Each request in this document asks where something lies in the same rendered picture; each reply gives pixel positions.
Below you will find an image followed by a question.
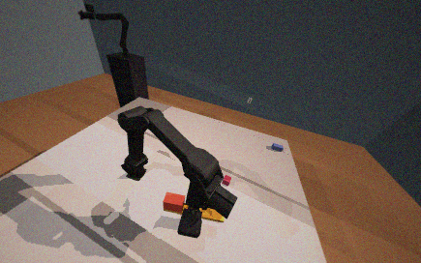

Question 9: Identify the orange bar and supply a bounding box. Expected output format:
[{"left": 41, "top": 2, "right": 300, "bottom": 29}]
[{"left": 163, "top": 192, "right": 225, "bottom": 222}]

